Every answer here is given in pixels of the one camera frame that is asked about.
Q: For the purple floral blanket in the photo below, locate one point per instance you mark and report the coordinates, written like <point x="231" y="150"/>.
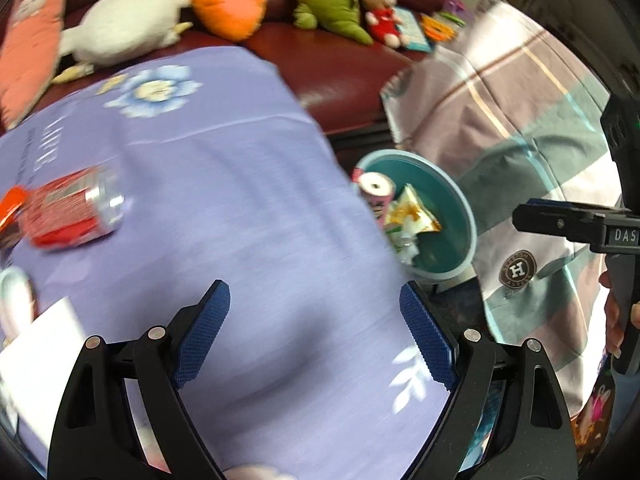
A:
<point x="225" y="210"/>

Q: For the orange snack wrapper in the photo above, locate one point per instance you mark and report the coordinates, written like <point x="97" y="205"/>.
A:
<point x="10" y="210"/>

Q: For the purple toy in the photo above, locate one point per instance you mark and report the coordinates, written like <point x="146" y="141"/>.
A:
<point x="457" y="4"/>

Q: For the pink grey plaid blanket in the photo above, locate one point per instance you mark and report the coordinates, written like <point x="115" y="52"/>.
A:
<point x="500" y="110"/>

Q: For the dark red leather sofa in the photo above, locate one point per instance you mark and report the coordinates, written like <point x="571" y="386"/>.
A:
<point x="320" y="80"/>

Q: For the yellow snack packet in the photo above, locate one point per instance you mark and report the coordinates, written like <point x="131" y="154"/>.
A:
<point x="410" y="210"/>

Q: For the clear plastic bag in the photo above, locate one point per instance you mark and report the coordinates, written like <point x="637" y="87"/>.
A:
<point x="402" y="247"/>

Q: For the red soda can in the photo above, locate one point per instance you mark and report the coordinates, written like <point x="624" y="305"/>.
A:
<point x="70" y="210"/>

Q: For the white paper sheet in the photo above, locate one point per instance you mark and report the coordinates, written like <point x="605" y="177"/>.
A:
<point x="45" y="360"/>

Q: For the orange carrot bunny plush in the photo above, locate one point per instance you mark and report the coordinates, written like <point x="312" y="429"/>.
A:
<point x="227" y="0"/>

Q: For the floral printed cloth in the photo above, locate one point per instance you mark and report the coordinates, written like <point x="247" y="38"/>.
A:
<point x="595" y="410"/>

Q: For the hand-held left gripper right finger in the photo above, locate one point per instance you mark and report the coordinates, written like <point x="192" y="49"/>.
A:
<point x="430" y="340"/>

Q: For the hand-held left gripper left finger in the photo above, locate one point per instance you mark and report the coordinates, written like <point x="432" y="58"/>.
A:
<point x="200" y="335"/>

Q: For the orange printed package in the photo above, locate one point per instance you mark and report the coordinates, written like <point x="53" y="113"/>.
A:
<point x="439" y="27"/>

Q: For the person's right hand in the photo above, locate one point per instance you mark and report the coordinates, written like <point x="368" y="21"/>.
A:
<point x="610" y="310"/>

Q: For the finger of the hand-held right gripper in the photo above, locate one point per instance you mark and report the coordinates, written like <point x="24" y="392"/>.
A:
<point x="545" y="201"/>
<point x="550" y="220"/>

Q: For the teal plastic bin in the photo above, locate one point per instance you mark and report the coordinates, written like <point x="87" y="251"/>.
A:
<point x="440" y="180"/>

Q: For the white duck plush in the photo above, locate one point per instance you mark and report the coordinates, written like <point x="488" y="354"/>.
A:
<point x="125" y="25"/>

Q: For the brown teddy bear red outfit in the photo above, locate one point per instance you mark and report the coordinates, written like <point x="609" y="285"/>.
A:
<point x="382" y="20"/>

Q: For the light blue picture book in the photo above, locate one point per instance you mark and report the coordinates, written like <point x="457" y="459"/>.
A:
<point x="415" y="30"/>

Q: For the pink printed tube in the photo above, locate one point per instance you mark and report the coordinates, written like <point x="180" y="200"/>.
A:
<point x="376" y="192"/>

